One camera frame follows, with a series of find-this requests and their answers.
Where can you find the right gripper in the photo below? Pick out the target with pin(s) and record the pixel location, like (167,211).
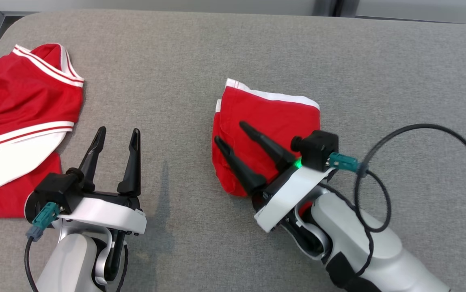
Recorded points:
(290,194)

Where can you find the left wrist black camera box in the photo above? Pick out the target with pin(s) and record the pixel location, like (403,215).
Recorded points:
(56,188)

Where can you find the red shirt white sleeves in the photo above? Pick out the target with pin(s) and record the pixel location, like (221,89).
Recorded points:
(26,97)

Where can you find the grey metal partition post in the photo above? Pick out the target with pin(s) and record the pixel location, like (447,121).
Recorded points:
(324,7)

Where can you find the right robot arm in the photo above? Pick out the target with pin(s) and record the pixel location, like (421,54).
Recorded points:
(399,263)

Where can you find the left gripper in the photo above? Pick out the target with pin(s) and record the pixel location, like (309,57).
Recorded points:
(107,213)

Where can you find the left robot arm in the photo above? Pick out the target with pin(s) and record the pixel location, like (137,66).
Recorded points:
(66,263)

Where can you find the red shorts white trim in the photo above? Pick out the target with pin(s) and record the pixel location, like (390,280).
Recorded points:
(273,117)

